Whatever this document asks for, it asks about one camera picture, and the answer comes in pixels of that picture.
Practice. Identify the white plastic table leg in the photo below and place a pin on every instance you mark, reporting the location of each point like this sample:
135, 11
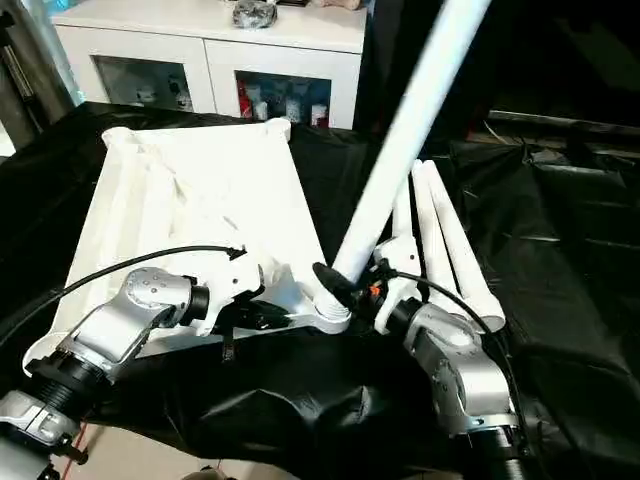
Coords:
465, 250
410, 125
430, 225
402, 210

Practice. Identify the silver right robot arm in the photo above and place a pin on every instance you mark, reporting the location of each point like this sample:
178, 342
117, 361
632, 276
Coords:
460, 370

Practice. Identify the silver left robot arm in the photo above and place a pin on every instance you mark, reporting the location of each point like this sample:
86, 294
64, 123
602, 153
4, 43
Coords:
125, 320

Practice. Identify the red bottle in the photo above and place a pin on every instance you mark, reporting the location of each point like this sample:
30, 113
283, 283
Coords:
243, 102

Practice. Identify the black mat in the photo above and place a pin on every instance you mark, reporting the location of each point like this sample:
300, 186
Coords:
575, 275

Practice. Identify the large black case yellow label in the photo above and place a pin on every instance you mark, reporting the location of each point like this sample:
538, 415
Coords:
395, 50

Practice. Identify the grey metal bar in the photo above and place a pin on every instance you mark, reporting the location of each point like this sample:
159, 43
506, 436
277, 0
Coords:
550, 122

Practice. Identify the white cabinet with glass doors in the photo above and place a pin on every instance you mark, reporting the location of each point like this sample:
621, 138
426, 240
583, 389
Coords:
200, 55

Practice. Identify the grey curtain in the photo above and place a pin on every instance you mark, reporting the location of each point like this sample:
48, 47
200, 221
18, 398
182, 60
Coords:
30, 70

